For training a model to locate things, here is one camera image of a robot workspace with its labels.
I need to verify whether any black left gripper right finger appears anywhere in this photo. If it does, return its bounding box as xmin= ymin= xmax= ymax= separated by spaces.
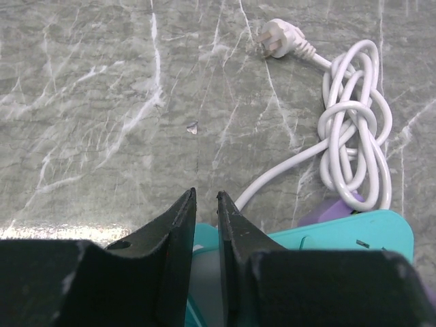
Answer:
xmin=217 ymin=191 xmax=435 ymax=326

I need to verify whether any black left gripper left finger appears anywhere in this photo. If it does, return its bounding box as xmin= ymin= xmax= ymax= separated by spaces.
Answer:
xmin=1 ymin=189 xmax=197 ymax=326

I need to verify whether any purple power strip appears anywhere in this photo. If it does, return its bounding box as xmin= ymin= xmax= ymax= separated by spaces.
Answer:
xmin=297 ymin=198 xmax=360 ymax=227

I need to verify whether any teal triangular power strip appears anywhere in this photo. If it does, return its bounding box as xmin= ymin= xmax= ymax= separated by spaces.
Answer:
xmin=185 ymin=211 xmax=414 ymax=326

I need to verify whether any white coiled cable with plug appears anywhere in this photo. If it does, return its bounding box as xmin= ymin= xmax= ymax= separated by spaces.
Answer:
xmin=234 ymin=18 xmax=393 ymax=211

